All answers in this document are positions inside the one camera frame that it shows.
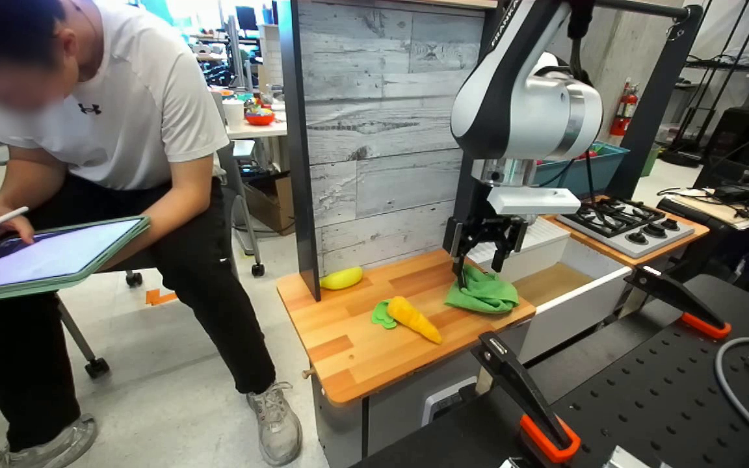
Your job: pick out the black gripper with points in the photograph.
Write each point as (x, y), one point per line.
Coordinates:
(487, 233)

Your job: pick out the green cloth towel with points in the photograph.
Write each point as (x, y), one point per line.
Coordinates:
(479, 293)

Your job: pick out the tablet with green case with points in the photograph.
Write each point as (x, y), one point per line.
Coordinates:
(46, 258)

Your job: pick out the white stylus pen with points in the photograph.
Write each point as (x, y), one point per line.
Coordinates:
(7, 218)

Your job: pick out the person left forearm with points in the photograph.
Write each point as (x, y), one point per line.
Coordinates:
(168, 209)

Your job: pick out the person right forearm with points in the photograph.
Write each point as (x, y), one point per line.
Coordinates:
(33, 187)

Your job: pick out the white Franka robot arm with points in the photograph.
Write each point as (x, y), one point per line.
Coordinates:
(547, 114)

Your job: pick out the orange plush toy carrot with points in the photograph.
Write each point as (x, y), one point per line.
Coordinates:
(414, 320)

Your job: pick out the white toy sink basin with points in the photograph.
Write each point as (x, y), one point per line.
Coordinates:
(566, 309)

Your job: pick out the yellow toy banana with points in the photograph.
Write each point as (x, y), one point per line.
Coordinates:
(341, 279)

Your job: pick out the toy gas stove top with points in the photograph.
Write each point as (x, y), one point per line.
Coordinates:
(625, 228)

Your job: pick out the gray wood plank backsplash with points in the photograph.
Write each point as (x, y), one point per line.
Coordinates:
(384, 132)

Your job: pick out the gray toy kitchen cabinet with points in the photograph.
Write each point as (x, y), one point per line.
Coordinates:
(392, 406)

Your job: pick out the red fire extinguisher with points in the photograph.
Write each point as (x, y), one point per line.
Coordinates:
(625, 109)

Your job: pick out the wooden stove board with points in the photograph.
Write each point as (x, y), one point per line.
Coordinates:
(695, 233)

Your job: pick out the cardboard box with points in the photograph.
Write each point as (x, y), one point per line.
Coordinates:
(272, 202)

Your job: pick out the white background table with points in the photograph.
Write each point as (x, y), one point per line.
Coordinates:
(259, 132)

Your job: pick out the red bowl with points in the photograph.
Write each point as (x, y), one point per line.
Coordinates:
(262, 119)

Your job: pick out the black equipment stack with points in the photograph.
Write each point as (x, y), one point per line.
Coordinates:
(739, 158)

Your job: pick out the white cup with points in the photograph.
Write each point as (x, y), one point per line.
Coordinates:
(233, 114)

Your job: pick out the person in white shirt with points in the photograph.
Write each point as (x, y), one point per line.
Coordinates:
(141, 105)

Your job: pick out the black stool leg with caster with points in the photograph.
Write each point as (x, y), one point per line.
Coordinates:
(80, 340)

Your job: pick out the thick black backsplash post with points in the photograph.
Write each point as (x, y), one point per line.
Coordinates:
(299, 146)

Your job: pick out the black metal frame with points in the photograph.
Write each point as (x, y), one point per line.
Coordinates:
(665, 81)

